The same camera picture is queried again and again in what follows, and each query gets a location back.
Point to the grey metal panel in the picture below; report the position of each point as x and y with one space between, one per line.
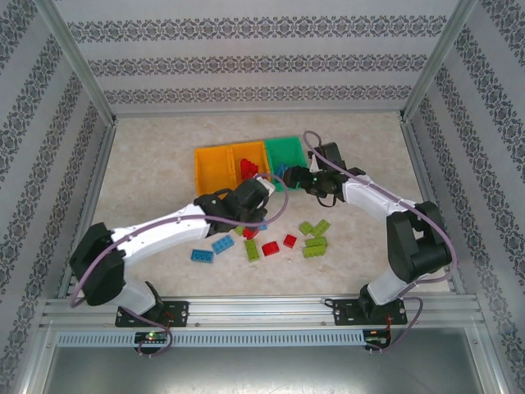
262 373

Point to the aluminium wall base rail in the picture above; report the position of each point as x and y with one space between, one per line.
258 112

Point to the small red lego brick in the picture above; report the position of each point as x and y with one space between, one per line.
246 162

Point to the aluminium frame leg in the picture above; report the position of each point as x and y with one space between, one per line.
37 361
492 361

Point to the orange plastic bin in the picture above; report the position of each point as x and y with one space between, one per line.
213 164
262 154

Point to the aluminium frame post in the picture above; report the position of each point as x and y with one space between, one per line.
435 61
78 61

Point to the circuit board with green light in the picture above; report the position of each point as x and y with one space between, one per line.
152 337

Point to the green lego brick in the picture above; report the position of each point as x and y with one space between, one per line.
316 241
238 231
320 228
305 227
315 251
251 250

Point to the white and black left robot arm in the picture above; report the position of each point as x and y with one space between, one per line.
164 230

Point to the aluminium side rail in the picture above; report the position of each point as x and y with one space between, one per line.
419 164
89 205

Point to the circuit board with orange light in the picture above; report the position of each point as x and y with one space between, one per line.
375 334

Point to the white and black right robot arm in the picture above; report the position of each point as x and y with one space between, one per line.
369 197

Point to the green plastic bin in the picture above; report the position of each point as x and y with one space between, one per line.
285 147

